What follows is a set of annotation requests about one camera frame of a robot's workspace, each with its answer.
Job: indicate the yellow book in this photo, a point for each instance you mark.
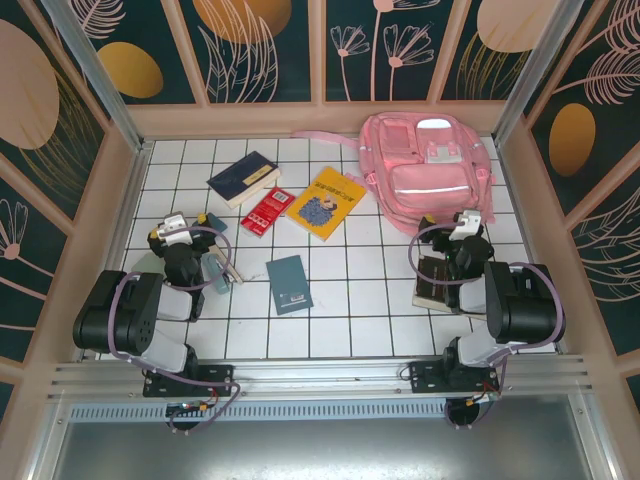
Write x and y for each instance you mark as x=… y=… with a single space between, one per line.
x=325 y=202

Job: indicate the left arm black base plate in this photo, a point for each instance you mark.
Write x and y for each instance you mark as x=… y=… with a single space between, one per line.
x=220 y=375

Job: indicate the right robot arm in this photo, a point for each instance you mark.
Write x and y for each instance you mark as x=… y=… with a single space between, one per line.
x=525 y=310

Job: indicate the aluminium corner post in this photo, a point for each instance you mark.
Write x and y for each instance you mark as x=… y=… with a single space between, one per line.
x=102 y=75
x=532 y=75

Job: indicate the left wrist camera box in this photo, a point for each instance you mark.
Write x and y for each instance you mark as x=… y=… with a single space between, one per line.
x=175 y=232

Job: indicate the small circuit board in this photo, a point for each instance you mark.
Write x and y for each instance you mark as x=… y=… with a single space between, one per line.
x=482 y=398
x=187 y=407

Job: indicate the pink backpack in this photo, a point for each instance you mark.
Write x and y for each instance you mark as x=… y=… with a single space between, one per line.
x=430 y=190

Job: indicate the teal stapler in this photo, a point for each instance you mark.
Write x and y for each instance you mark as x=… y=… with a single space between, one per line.
x=220 y=280

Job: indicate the teal thin notebook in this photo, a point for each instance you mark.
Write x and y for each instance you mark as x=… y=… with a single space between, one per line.
x=290 y=285

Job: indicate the dark brown book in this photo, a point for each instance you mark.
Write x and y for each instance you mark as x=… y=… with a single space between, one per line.
x=430 y=295

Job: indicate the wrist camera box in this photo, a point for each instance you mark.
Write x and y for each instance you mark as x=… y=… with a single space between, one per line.
x=175 y=232
x=467 y=225

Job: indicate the aluminium mounting rail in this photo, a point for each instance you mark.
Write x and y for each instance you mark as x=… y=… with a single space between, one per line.
x=320 y=372

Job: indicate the red booklet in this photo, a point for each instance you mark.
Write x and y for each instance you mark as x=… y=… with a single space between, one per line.
x=265 y=210

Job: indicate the aluminium side rail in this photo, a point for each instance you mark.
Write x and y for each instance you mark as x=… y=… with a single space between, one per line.
x=515 y=200
x=131 y=200

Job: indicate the small teal pouch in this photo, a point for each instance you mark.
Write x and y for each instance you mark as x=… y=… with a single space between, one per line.
x=218 y=223

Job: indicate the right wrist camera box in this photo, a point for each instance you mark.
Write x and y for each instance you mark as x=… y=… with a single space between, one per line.
x=467 y=225

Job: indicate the navy blue thick book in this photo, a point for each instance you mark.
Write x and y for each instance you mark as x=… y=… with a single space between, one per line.
x=240 y=177

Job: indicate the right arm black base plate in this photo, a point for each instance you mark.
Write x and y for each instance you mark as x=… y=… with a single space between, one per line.
x=425 y=377

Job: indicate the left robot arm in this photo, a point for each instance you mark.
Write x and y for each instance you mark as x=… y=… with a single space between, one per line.
x=125 y=310

